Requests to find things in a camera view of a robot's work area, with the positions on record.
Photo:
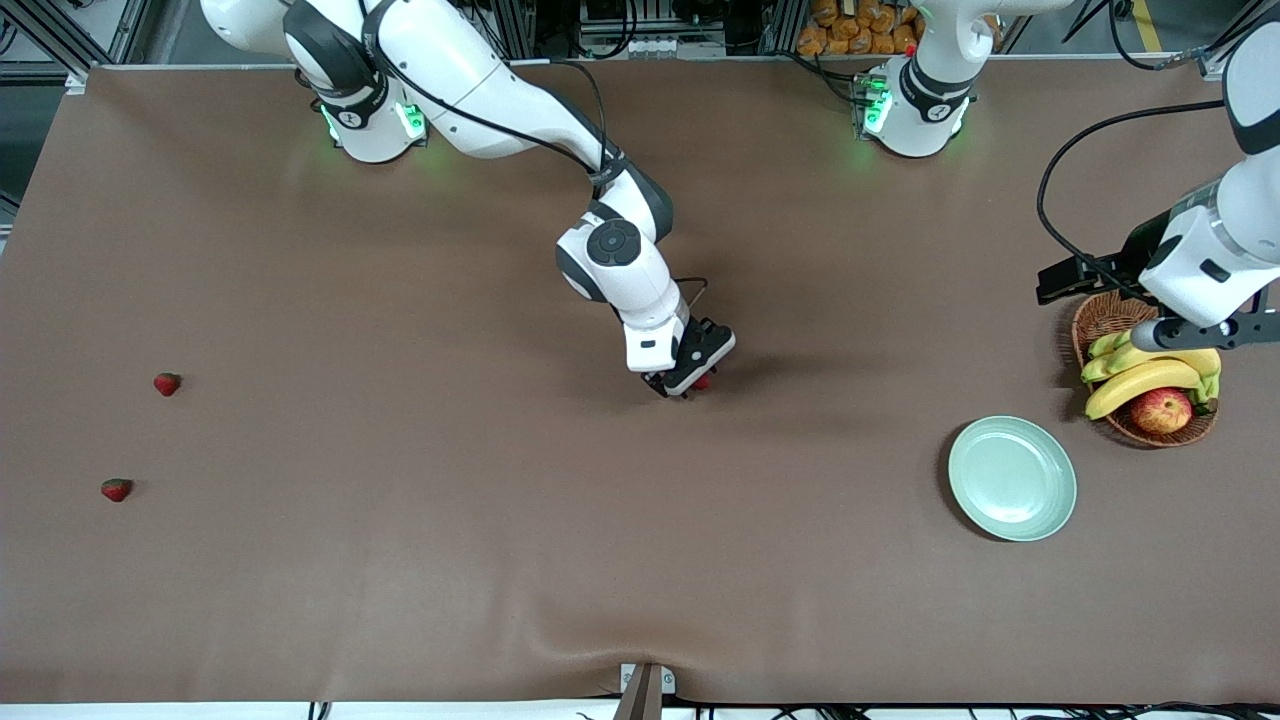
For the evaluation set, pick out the small greenish yellow banana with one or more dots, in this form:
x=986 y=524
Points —
x=1105 y=345

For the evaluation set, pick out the pile of bread buns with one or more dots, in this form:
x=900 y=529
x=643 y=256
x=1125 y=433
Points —
x=850 y=30

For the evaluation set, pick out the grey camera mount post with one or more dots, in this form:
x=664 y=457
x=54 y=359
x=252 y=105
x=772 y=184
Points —
x=645 y=695

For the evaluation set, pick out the aluminium frame profile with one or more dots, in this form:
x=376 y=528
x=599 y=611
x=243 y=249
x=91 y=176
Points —
x=1212 y=66
x=520 y=30
x=133 y=30
x=780 y=25

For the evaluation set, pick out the pale green round plate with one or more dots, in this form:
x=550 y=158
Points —
x=1012 y=478

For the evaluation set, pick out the white terminal strip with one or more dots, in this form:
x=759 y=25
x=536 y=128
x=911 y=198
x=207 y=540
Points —
x=650 y=46

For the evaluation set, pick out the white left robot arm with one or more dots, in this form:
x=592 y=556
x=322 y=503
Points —
x=925 y=125

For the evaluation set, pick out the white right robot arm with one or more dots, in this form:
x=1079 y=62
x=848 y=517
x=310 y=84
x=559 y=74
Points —
x=480 y=90

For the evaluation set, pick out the large yellow banana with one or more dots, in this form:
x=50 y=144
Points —
x=1190 y=362

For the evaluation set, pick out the woven wicker fruit basket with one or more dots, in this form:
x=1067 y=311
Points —
x=1100 y=320

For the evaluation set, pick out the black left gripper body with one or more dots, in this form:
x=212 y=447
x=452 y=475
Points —
x=1137 y=250

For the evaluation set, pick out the table cover mat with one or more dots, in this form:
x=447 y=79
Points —
x=600 y=500

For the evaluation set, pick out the red yellow apple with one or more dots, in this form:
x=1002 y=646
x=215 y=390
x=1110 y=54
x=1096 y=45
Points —
x=1160 y=410

